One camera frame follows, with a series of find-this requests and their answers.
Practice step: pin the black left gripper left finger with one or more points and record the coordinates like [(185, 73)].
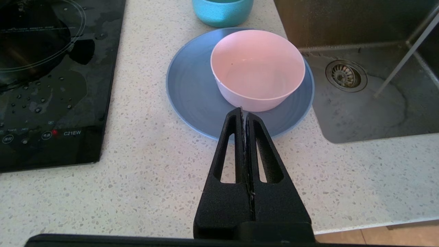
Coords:
[(223, 206)]

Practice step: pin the metal sink drain strainer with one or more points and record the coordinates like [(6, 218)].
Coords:
[(346, 75)]

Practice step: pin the blue round plate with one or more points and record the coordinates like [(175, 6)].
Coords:
[(188, 89)]

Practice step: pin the stainless steel sink basin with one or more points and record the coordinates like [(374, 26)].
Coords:
[(394, 116)]

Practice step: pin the teal plastic bowl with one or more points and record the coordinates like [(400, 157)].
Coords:
[(221, 12)]

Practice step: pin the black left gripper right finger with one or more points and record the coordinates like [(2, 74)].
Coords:
[(277, 206)]

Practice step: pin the black induction cooktop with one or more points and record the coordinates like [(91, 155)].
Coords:
[(51, 85)]

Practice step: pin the pink plastic bowl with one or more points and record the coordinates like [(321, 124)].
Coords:
[(257, 67)]

